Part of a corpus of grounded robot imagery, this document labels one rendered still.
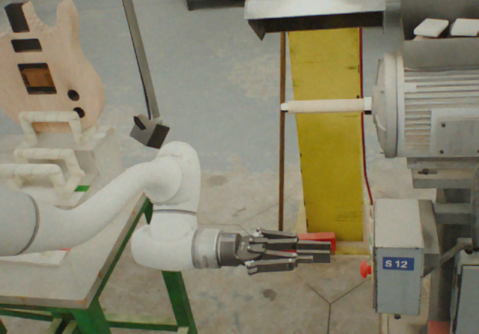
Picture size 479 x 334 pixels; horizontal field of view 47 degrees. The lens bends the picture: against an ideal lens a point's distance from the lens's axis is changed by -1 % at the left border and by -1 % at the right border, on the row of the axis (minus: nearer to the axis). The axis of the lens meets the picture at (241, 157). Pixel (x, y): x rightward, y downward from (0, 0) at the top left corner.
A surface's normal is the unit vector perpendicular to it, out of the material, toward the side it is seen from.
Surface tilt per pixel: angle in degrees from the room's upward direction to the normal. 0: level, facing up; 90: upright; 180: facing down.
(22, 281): 0
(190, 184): 77
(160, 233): 38
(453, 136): 90
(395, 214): 0
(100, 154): 90
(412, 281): 90
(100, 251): 0
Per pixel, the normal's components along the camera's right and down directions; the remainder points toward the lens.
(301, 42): -0.19, 0.55
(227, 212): -0.14, -0.83
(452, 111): -0.22, 0.25
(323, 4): -0.22, -0.31
